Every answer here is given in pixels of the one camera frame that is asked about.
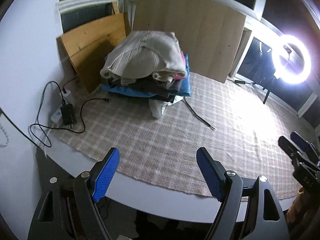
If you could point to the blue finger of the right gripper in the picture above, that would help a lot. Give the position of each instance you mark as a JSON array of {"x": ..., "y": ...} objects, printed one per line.
[
  {"x": 289, "y": 149},
  {"x": 304, "y": 145}
]

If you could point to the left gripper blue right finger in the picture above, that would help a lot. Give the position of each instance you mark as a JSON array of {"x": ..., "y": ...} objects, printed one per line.
[{"x": 213, "y": 173}]

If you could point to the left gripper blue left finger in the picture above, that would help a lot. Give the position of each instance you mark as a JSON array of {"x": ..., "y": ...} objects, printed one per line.
[{"x": 103, "y": 172}]

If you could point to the cream knitted sweater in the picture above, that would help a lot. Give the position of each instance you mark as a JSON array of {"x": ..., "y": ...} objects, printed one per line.
[{"x": 141, "y": 54}]

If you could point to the right gloved hand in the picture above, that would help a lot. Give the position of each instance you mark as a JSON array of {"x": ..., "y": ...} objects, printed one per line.
[{"x": 297, "y": 206}]

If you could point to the beige plaid table mat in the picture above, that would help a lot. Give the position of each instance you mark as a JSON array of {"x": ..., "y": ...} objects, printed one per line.
[{"x": 230, "y": 121}]

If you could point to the black light tripod stand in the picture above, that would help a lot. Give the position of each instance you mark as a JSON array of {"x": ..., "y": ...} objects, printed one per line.
[{"x": 263, "y": 70}]

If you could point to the black power adapter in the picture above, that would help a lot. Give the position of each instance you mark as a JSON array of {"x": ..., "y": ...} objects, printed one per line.
[{"x": 68, "y": 115}]

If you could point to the white power strip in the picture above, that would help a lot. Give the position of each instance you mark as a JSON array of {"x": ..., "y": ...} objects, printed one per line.
[{"x": 56, "y": 118}]

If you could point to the white folded garment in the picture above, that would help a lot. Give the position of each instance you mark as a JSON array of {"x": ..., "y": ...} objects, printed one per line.
[{"x": 158, "y": 107}]

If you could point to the blue folded garment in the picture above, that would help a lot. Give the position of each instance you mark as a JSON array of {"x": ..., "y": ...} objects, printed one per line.
[{"x": 186, "y": 82}]

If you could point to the white plug charger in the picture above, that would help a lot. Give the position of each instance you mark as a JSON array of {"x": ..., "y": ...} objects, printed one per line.
[{"x": 67, "y": 96}]

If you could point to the dark folded garments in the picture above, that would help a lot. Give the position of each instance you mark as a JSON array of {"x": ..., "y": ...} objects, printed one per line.
[{"x": 145, "y": 87}]

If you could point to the pink folded garment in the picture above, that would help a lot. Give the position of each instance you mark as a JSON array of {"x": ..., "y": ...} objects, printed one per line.
[{"x": 181, "y": 73}]

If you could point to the small orange wooden board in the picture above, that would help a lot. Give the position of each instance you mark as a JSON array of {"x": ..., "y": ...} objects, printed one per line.
[{"x": 88, "y": 45}]

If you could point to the large light wooden board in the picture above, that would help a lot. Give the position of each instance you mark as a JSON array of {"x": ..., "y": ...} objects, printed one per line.
[{"x": 208, "y": 31}]

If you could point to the bright ring light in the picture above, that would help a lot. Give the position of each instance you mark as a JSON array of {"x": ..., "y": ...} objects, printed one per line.
[{"x": 291, "y": 60}]

